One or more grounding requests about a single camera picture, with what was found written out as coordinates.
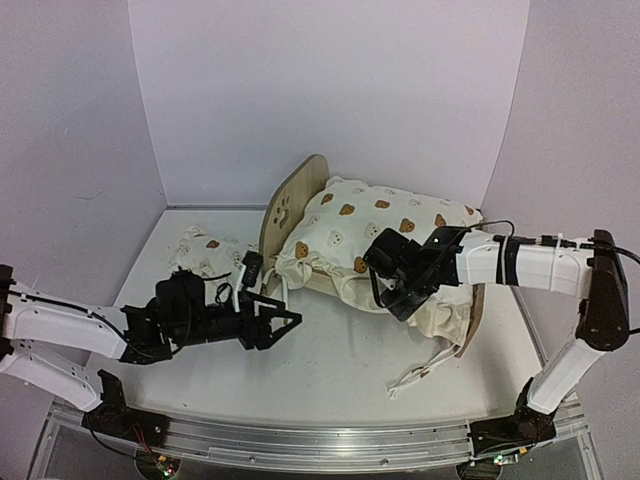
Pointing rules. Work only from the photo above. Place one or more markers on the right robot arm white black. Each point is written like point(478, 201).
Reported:
point(587, 269)

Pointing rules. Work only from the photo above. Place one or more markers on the wooden pet bed frame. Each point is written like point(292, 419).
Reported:
point(317, 228)

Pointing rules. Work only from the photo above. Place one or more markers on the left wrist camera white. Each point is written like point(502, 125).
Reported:
point(249, 271)

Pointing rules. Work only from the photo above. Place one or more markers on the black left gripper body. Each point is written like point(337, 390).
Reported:
point(248, 336)

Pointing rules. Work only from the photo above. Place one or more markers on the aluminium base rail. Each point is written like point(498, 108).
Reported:
point(371, 448)

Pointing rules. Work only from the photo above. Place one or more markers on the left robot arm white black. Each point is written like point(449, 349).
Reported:
point(175, 318)

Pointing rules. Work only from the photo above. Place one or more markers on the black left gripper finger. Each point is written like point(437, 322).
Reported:
point(272, 308)
point(266, 337)

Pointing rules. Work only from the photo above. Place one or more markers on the small bear print pillow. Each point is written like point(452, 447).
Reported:
point(209, 255)

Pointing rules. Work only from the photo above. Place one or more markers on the small circuit board with leds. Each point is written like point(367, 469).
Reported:
point(159, 467)

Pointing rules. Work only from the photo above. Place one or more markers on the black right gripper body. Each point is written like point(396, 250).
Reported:
point(413, 296)

